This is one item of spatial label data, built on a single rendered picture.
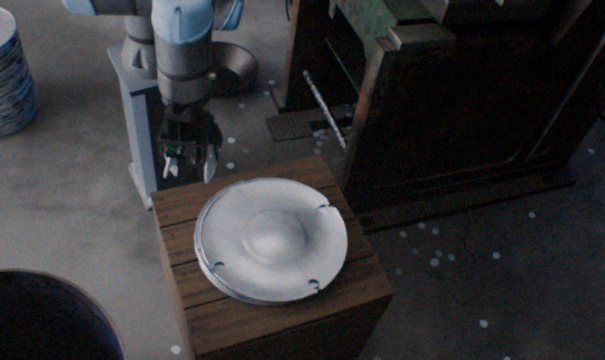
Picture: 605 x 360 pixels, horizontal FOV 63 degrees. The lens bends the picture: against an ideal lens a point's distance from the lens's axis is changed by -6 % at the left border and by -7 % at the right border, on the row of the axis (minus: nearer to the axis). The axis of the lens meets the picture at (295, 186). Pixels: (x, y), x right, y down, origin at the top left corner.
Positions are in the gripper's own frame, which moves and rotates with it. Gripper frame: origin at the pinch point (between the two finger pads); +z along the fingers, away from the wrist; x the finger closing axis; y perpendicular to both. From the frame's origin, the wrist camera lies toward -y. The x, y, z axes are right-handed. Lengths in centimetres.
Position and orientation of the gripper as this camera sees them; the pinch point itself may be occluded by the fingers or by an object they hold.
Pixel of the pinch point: (192, 169)
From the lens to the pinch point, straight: 92.9
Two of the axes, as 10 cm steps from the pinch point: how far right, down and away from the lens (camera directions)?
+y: -0.8, 7.6, -6.4
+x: 9.9, 1.3, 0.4
